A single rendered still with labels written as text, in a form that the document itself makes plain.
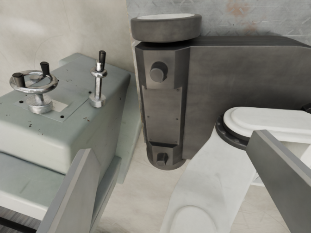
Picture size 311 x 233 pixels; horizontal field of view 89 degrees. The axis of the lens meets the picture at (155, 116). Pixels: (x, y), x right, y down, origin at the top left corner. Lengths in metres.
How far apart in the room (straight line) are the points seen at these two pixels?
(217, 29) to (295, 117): 0.35
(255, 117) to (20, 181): 0.73
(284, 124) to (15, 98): 0.80
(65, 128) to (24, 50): 1.11
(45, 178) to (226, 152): 0.59
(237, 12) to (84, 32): 0.91
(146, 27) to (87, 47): 0.85
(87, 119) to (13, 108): 0.23
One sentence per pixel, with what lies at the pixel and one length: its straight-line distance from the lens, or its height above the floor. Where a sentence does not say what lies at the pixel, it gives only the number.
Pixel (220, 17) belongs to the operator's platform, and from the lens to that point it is 0.62.
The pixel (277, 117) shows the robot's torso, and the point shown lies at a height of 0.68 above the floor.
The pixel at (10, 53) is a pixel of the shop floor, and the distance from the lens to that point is 1.75.
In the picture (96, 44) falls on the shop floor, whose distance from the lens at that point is 1.22.
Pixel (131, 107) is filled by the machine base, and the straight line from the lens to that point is 1.06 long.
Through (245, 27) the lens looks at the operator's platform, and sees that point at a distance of 0.64.
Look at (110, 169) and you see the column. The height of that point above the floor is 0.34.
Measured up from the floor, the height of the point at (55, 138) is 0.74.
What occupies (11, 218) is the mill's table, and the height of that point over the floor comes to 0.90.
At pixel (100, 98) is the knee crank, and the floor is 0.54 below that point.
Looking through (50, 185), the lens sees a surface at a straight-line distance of 0.69.
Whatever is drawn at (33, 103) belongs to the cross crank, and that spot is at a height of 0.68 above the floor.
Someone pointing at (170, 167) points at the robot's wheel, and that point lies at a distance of 0.73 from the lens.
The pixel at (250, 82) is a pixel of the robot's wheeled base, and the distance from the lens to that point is 0.51.
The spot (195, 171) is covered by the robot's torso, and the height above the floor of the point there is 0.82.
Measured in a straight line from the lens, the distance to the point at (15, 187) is 0.71.
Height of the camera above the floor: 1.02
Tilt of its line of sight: 51 degrees down
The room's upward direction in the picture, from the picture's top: 160 degrees counter-clockwise
